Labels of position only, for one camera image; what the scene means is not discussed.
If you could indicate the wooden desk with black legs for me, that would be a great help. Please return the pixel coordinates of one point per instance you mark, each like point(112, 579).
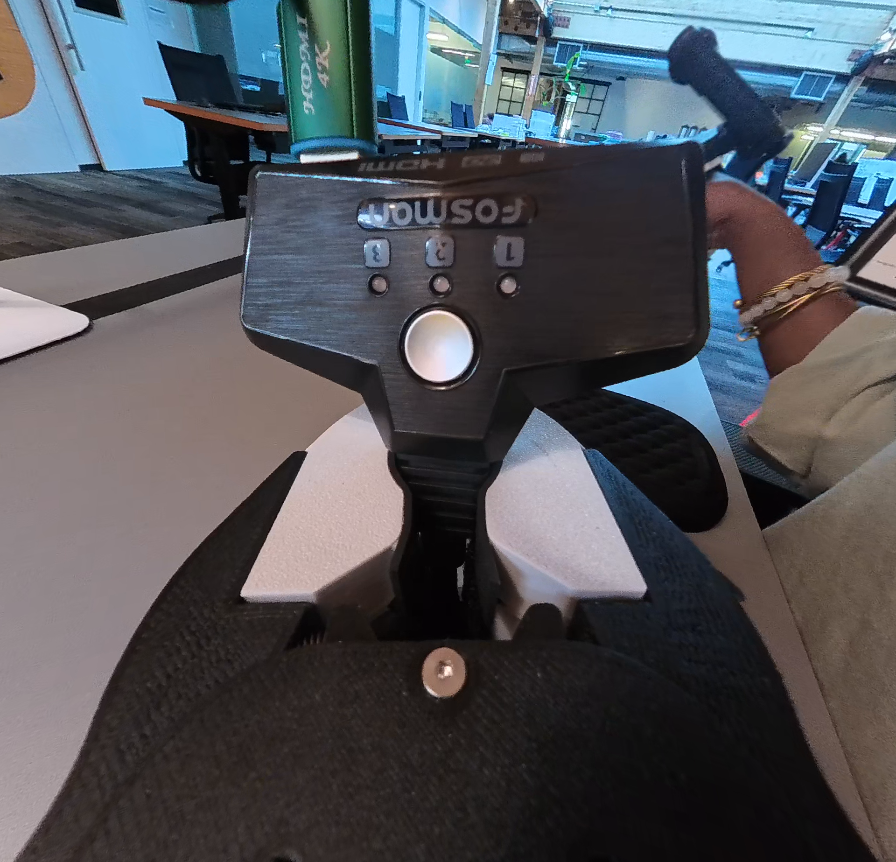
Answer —
point(210, 111)

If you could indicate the black desk monitor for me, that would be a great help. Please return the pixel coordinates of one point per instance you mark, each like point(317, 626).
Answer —
point(199, 74)

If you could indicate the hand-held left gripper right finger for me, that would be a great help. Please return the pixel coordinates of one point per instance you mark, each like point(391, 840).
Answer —
point(553, 526)

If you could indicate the black office chair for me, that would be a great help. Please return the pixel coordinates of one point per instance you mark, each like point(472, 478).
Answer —
point(206, 151)

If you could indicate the black hdmi switch box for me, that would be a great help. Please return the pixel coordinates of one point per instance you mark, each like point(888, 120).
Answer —
point(490, 302)

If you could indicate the person's right hand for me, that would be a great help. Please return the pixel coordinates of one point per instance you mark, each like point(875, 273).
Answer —
point(763, 246)

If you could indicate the dark framed white panel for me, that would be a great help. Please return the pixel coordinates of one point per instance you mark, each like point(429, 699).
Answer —
point(875, 267)

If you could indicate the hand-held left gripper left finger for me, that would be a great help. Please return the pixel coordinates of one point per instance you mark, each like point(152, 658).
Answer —
point(329, 526)

